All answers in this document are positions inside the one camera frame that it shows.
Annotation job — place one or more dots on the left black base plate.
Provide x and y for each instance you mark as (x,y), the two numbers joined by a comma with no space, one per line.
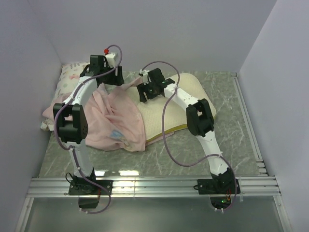
(82,187)

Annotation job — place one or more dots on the aluminium mounting rail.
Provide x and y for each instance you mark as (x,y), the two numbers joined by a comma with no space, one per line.
(152,187)

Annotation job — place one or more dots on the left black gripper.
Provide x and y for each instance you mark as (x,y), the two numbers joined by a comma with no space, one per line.
(116,80)

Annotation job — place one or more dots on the white patterned pillow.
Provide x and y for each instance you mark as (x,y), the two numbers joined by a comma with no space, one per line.
(67,82)

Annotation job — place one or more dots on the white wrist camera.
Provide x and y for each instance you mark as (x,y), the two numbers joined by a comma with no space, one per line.
(144,76)
(111,57)

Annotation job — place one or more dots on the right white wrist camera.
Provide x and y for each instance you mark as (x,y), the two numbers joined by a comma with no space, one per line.
(144,76)

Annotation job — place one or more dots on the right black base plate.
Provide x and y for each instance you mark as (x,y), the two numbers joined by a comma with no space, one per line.
(207,187)

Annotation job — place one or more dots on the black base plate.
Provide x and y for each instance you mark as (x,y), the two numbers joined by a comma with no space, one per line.
(82,187)
(207,187)

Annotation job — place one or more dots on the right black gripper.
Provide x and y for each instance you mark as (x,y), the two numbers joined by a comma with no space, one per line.
(142,90)

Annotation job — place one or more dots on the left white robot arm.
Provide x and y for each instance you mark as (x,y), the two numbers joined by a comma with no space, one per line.
(70,123)

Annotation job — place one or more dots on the pink pillowcase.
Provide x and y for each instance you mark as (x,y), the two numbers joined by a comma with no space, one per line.
(114,121)

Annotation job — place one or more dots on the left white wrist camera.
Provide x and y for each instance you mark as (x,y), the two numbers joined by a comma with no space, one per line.
(111,57)

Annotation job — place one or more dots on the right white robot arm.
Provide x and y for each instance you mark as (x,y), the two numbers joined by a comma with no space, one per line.
(200,123)

